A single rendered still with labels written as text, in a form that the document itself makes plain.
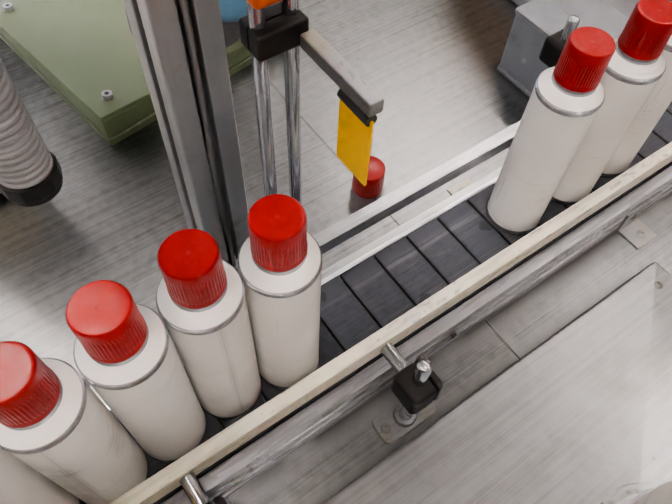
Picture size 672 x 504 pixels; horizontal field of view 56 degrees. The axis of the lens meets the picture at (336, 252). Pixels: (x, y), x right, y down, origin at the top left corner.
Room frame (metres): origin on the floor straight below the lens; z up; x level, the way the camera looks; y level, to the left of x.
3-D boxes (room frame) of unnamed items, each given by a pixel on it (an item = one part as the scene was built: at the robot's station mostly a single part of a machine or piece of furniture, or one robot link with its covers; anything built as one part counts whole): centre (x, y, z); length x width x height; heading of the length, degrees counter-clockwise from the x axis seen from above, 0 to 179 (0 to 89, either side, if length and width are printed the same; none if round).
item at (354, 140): (0.25, -0.01, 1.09); 0.03 x 0.01 x 0.06; 38
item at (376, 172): (0.43, -0.03, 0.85); 0.03 x 0.03 x 0.03
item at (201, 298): (0.17, 0.08, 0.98); 0.05 x 0.05 x 0.20
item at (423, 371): (0.18, -0.07, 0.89); 0.03 x 0.03 x 0.12; 38
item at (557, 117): (0.37, -0.17, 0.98); 0.05 x 0.05 x 0.20
